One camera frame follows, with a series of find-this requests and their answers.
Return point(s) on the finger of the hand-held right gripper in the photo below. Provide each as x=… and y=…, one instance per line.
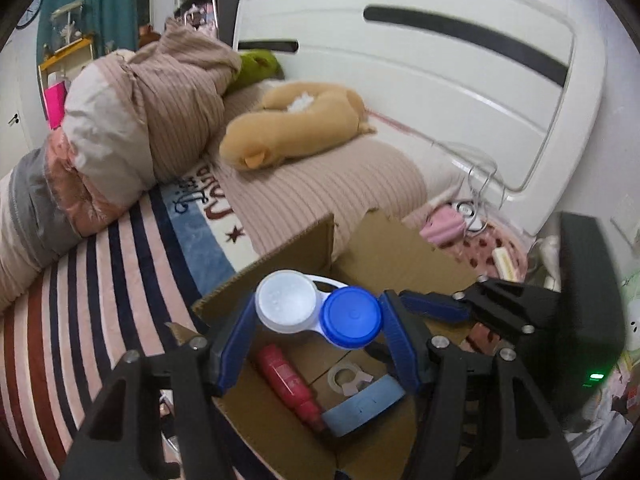
x=434, y=306

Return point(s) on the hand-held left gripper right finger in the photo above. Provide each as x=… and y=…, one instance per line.
x=400, y=347

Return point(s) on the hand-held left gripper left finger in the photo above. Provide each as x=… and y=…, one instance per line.
x=234, y=355

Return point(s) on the cardboard box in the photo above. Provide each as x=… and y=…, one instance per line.
x=390, y=255

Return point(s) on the white contact lens case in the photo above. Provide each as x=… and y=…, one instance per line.
x=320, y=310

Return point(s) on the red bottle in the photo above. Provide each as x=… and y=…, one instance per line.
x=287, y=380

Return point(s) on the white plastic object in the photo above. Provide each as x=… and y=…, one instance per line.
x=549, y=260

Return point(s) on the blue tape roll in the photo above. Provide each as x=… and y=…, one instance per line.
x=360, y=406

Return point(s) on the pink dotted cushion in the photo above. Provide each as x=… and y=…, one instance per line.
x=480, y=250

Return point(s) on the pink pouch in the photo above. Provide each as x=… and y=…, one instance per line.
x=441, y=226

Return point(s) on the yellow white packet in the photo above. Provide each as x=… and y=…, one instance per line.
x=503, y=262

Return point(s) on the white charger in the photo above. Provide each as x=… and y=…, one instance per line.
x=470, y=215

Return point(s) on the white cloth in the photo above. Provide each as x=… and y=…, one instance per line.
x=600, y=440

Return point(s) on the striped printed blanket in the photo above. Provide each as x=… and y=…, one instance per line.
x=100, y=300

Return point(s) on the pink ribbed pillow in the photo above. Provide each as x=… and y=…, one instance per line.
x=325, y=185

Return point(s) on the tan plush toy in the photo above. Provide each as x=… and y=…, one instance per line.
x=295, y=127

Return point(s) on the white bed headboard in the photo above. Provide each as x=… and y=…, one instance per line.
x=425, y=75

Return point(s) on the pink ribbed quilt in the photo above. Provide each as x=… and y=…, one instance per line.
x=125, y=125

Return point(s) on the green plush toy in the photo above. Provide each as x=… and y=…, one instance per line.
x=257, y=67

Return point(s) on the pink bag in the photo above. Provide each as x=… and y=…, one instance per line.
x=55, y=105

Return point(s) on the yellow shelf rack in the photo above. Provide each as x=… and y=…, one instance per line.
x=65, y=50

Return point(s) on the teal curtain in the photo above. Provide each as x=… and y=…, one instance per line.
x=107, y=5

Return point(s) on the wall clock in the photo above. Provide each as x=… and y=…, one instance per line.
x=31, y=10

